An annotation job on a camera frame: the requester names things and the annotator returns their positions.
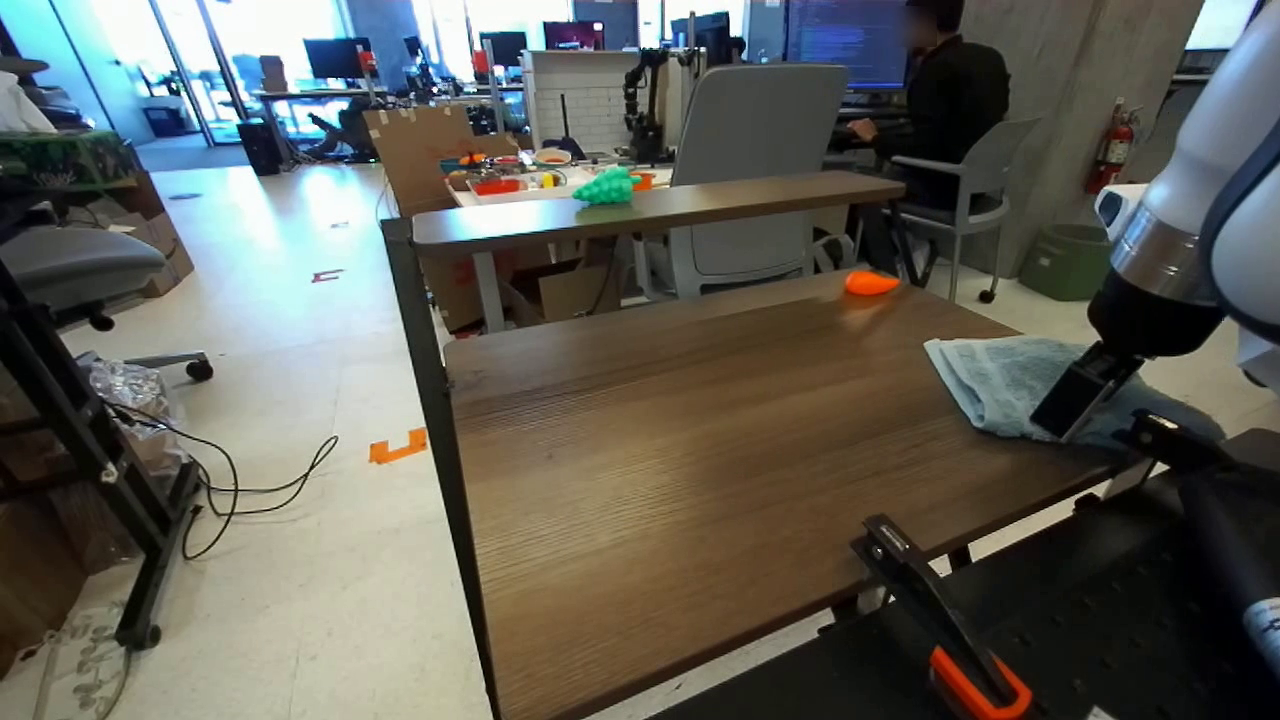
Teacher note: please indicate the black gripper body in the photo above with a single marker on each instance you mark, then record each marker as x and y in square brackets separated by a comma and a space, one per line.
[1155, 321]

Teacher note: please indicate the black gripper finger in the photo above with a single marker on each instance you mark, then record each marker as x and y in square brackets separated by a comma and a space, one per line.
[1099, 398]
[1074, 388]

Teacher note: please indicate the light blue towel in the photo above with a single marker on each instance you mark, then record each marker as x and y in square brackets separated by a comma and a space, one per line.
[993, 383]

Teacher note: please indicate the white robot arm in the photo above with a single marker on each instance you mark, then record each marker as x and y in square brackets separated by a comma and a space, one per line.
[1206, 132]

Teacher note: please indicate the green storage bin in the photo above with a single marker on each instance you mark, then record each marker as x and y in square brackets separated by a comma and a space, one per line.
[1061, 265]

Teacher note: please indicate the red fire extinguisher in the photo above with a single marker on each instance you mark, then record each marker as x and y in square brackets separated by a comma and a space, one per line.
[1108, 160]

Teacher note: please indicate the orange carrot toy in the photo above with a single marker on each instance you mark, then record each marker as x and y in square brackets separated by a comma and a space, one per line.
[871, 282]

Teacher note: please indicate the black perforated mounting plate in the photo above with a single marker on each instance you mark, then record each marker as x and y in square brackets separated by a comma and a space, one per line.
[1065, 625]

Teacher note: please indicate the person in black shirt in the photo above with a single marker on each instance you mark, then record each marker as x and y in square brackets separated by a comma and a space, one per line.
[952, 103]

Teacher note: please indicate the light gray highback chair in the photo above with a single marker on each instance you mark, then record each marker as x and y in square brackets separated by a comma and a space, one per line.
[753, 146]

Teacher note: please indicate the long wooden side table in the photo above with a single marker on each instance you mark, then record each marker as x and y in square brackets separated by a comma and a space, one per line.
[641, 206]

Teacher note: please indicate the black desk device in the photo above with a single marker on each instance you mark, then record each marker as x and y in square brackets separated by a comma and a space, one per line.
[647, 122]

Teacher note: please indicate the black computer monitor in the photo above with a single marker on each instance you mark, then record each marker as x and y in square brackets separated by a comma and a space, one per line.
[502, 51]
[335, 58]
[573, 32]
[706, 38]

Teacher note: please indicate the green plastic toy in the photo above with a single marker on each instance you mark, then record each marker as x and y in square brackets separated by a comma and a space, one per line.
[607, 191]

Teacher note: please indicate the brown cardboard box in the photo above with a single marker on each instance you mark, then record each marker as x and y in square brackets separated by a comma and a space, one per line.
[573, 293]
[35, 575]
[161, 261]

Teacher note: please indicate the white toy table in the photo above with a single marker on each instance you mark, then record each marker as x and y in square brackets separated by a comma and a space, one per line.
[544, 195]

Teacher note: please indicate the yellow toy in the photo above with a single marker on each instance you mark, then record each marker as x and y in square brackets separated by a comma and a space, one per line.
[549, 176]

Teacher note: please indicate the white partition board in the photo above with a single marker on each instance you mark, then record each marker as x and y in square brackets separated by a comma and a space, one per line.
[582, 92]

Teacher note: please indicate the red toy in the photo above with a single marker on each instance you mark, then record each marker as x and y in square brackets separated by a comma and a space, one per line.
[497, 186]

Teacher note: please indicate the orange floor tape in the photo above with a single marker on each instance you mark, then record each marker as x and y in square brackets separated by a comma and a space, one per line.
[392, 454]

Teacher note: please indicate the black trash bin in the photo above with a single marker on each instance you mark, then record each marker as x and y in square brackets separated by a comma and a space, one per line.
[261, 149]

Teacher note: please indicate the crumpled clear plastic bag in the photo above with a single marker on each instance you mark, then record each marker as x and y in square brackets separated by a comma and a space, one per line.
[120, 386]

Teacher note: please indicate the black equipment stand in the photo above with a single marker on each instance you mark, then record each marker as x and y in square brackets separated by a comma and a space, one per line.
[93, 454]

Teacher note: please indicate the dark gray office chair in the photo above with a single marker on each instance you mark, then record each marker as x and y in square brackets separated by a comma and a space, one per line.
[75, 265]

